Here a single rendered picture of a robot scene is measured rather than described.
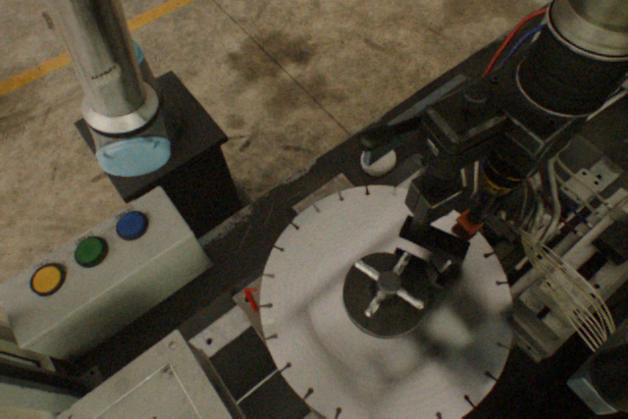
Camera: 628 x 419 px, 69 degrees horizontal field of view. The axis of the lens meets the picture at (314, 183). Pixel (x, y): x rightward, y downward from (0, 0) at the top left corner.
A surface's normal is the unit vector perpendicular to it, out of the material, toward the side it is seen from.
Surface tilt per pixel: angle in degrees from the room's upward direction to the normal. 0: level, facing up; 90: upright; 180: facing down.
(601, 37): 75
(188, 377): 0
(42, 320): 0
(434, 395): 0
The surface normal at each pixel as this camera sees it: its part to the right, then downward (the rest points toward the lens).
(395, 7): -0.03, -0.49
